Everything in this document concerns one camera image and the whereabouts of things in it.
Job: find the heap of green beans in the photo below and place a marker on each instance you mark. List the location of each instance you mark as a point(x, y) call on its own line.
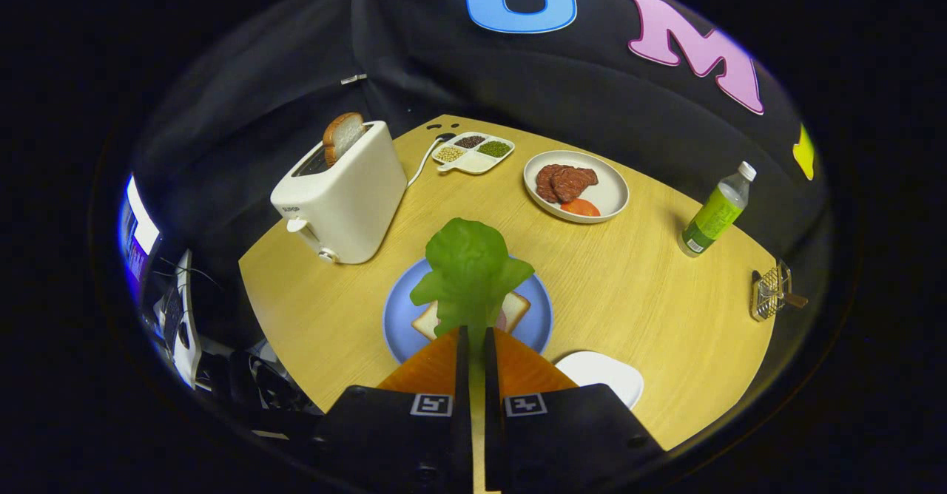
point(494, 149)

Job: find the red tomato slice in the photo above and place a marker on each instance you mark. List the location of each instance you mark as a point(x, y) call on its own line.
point(581, 208)

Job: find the white toaster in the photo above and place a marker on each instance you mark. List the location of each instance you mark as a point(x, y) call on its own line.
point(348, 205)

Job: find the black backdrop cloth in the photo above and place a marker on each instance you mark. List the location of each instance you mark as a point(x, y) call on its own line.
point(414, 43)

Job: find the white framed device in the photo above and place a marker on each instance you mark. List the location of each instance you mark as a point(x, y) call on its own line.
point(180, 316)

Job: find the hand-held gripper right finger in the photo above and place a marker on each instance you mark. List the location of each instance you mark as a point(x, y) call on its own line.
point(493, 420)

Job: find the white rounded square plate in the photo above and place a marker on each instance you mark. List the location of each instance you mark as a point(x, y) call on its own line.
point(603, 372)

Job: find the white bread slice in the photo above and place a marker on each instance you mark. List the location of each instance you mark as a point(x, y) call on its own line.
point(518, 305)

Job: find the computer monitor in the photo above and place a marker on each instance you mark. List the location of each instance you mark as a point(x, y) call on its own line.
point(137, 235)

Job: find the heap of brown beans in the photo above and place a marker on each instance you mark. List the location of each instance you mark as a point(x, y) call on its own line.
point(470, 141)

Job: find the green lettuce leaf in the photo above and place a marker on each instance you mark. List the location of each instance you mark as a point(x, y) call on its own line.
point(470, 272)

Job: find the brown meat slice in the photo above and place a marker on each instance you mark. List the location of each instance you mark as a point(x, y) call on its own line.
point(577, 181)
point(544, 183)

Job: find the blue round plate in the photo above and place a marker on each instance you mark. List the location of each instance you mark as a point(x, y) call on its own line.
point(403, 324)

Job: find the heap of yellow beans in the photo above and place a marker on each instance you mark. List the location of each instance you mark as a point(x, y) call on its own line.
point(449, 154)

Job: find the toasted bread slice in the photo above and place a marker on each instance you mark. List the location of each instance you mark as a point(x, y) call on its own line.
point(342, 135)

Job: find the green label plastic bottle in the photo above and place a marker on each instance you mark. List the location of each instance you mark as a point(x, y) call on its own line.
point(714, 217)

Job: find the white clip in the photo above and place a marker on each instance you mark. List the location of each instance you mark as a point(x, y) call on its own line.
point(354, 79)

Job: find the white round plate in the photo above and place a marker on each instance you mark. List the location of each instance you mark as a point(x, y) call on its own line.
point(610, 191)

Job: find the white divided dish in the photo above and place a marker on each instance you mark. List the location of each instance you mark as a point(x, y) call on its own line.
point(473, 161)

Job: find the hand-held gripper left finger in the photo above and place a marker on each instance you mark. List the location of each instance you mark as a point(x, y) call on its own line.
point(464, 420)

